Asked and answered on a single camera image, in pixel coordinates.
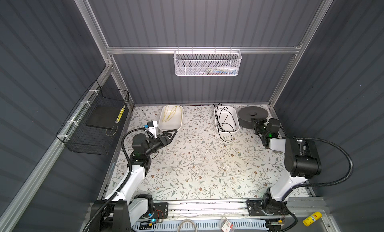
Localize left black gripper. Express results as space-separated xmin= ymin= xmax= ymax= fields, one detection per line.
xmin=144 ymin=129 xmax=176 ymax=159

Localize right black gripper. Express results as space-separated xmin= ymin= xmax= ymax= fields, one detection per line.
xmin=252 ymin=117 xmax=269 ymax=138

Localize black cable spool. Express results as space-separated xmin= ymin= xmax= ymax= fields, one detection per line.
xmin=238 ymin=106 xmax=269 ymax=129

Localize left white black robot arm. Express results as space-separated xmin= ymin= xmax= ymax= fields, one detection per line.
xmin=83 ymin=127 xmax=178 ymax=232

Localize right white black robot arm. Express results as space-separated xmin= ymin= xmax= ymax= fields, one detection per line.
xmin=246 ymin=118 xmax=354 ymax=231

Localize left white tray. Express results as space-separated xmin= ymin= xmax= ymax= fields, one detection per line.
xmin=158 ymin=105 xmax=184 ymax=131

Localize white tray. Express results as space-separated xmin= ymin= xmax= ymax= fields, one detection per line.
xmin=158 ymin=105 xmax=184 ymax=131
xmin=214 ymin=106 xmax=240 ymax=136

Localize yellow rubber bands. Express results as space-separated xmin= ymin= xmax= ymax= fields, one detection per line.
xmin=162 ymin=105 xmax=181 ymax=122

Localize right white tray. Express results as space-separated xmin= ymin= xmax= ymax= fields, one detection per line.
xmin=214 ymin=106 xmax=240 ymax=136

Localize black box in basket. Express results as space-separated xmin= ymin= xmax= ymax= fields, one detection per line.
xmin=86 ymin=106 xmax=125 ymax=130

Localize small plastic packet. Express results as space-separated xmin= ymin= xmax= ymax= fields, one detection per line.
xmin=219 ymin=217 xmax=235 ymax=232

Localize yellow glue bottle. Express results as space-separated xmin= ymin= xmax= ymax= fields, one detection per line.
xmin=303 ymin=212 xmax=323 ymax=227

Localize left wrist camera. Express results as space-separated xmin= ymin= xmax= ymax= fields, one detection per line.
xmin=144 ymin=121 xmax=158 ymax=138

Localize white wire mesh basket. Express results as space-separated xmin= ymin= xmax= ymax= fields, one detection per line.
xmin=173 ymin=48 xmax=242 ymax=76

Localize black wire basket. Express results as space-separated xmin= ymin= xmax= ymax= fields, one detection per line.
xmin=57 ymin=82 xmax=130 ymax=155

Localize grey cable loop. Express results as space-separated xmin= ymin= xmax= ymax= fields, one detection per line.
xmin=177 ymin=219 xmax=198 ymax=232

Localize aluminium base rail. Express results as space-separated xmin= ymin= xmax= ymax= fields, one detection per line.
xmin=164 ymin=197 xmax=330 ymax=220

